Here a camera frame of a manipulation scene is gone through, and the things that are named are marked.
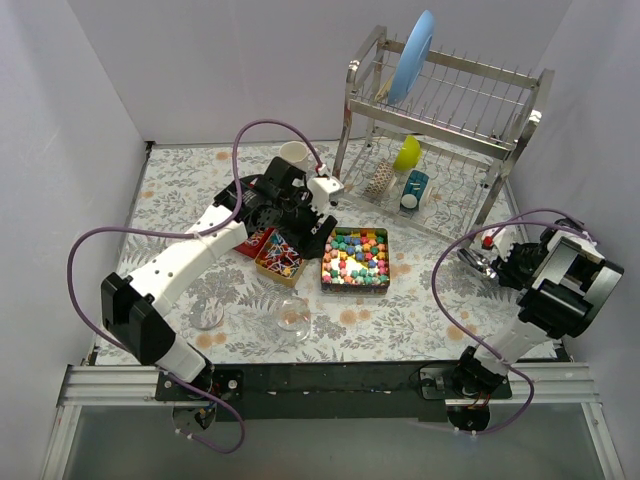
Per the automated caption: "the clear glass jar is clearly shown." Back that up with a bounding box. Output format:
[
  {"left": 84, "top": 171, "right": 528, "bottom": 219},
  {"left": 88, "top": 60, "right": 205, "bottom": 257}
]
[{"left": 274, "top": 297, "right": 311, "bottom": 343}]

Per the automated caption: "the white ceramic mug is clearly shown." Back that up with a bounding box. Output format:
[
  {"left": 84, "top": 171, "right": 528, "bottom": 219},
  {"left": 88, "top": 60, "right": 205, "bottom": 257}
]
[{"left": 279, "top": 141, "right": 311, "bottom": 172}]

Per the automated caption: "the gold tin of star candies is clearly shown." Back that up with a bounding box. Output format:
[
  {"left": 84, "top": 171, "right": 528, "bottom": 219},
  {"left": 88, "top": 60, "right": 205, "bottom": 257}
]
[{"left": 320, "top": 227, "right": 391, "bottom": 295}]

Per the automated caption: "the aluminium table edge rail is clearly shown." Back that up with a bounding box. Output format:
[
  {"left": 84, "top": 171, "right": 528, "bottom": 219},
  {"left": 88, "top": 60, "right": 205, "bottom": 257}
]
[{"left": 42, "top": 362, "right": 624, "bottom": 479}]

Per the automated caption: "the red tin of swirl lollipops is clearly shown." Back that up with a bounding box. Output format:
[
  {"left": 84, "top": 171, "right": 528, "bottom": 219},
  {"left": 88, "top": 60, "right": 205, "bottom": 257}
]
[{"left": 234, "top": 228, "right": 274, "bottom": 259}]

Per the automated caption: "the teal and white container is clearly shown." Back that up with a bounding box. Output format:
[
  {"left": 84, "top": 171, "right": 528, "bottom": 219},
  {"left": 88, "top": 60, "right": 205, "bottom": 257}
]
[{"left": 400, "top": 169, "right": 432, "bottom": 214}]

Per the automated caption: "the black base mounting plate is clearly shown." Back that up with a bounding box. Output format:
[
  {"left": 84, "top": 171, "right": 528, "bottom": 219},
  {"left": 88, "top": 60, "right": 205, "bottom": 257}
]
[{"left": 154, "top": 360, "right": 513, "bottom": 424}]

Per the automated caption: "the yellow green bowl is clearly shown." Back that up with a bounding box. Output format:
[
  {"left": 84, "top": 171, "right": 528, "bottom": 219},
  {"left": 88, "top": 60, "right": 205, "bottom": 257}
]
[{"left": 393, "top": 135, "right": 422, "bottom": 172}]

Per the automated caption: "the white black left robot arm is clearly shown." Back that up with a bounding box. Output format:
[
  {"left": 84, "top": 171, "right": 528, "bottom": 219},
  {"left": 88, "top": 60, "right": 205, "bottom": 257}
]
[{"left": 101, "top": 157, "right": 344, "bottom": 400}]

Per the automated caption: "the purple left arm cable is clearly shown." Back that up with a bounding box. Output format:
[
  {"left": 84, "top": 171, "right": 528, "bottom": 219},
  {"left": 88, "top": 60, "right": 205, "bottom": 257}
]
[{"left": 66, "top": 118, "right": 327, "bottom": 455}]

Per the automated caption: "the silver metal scoop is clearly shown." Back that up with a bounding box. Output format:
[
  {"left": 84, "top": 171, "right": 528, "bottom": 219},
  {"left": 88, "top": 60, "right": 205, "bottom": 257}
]
[{"left": 457, "top": 248, "right": 498, "bottom": 281}]

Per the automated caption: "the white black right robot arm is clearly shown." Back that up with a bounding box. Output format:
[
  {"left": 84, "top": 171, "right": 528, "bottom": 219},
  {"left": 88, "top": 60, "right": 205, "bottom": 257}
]
[{"left": 452, "top": 230, "right": 624, "bottom": 398}]

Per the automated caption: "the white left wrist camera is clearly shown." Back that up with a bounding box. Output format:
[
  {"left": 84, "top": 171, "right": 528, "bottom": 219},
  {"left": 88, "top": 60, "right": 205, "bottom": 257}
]
[{"left": 307, "top": 176, "right": 344, "bottom": 212}]

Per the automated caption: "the gold tin of ball lollipops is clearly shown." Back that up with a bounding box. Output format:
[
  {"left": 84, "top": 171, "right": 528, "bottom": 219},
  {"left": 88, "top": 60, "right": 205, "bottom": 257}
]
[{"left": 254, "top": 230, "right": 307, "bottom": 288}]

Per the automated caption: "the light blue plate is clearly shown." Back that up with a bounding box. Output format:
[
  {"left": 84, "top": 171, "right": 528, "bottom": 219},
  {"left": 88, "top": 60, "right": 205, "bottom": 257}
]
[{"left": 387, "top": 10, "right": 435, "bottom": 105}]

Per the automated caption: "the stainless steel dish rack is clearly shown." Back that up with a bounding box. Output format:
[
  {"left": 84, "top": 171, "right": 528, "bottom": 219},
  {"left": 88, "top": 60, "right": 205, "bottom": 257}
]
[{"left": 333, "top": 25, "right": 554, "bottom": 237}]

